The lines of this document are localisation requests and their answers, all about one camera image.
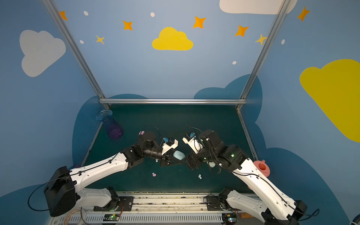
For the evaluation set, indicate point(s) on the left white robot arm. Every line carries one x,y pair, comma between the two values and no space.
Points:
61,192

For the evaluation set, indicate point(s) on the mint green earbud case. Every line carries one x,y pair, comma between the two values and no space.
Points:
211,164

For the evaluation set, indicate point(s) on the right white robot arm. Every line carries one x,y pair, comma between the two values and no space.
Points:
273,207

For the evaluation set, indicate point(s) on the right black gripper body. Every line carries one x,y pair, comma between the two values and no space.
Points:
193,160

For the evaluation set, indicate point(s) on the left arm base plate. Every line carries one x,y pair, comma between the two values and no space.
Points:
117,204

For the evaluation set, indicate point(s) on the aluminium right frame post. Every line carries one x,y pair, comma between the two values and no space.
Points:
264,51

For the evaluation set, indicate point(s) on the aluminium back frame rail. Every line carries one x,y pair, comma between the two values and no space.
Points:
128,101

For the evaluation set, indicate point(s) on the aluminium left frame post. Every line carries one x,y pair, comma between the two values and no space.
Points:
60,22

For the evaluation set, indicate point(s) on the right green circuit board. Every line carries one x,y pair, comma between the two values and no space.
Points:
229,219

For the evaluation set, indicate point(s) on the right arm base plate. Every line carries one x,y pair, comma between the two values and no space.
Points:
216,203

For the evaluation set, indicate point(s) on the green circuit board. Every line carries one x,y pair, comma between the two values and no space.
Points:
111,217
229,219

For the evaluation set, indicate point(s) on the left green circuit board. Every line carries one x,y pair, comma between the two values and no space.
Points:
111,217

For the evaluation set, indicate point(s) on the pink toy watering can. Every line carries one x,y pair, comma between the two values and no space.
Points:
263,167

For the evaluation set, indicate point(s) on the front aluminium rail bed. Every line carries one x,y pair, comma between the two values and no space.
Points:
156,209

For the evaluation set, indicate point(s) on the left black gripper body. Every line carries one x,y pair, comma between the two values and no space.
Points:
164,159

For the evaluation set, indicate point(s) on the light blue earbud case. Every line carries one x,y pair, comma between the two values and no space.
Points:
179,155

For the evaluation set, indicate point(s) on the aluminium frame post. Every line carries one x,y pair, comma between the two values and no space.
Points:
60,22
264,51

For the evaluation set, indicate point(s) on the purple ribbed glass vase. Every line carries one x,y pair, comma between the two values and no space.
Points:
113,129

